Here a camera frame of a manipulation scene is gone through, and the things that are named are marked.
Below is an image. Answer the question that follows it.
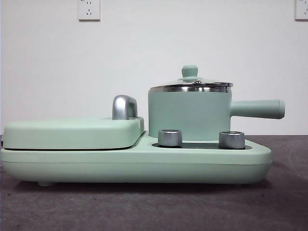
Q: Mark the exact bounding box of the glass pot lid green knob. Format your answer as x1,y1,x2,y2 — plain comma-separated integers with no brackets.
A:
149,65,234,90

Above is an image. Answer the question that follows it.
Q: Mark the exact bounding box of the silver control knob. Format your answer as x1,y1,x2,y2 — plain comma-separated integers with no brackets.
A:
218,130,246,149
157,129,183,147

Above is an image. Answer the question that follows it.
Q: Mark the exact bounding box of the green breakfast machine base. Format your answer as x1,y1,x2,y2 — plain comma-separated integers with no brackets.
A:
0,131,273,187

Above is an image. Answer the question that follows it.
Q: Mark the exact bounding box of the green hinged griddle cover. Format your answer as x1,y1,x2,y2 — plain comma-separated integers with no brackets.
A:
1,116,145,151

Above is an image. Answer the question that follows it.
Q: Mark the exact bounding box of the green pot with side handle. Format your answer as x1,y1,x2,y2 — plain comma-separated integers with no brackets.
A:
147,86,286,142

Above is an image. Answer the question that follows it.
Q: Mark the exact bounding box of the silver griddle cover handle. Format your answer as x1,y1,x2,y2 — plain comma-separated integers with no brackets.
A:
112,94,139,120

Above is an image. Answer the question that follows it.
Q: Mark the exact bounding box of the white wall socket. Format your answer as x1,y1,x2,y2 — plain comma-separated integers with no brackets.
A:
78,0,101,22
295,0,308,21

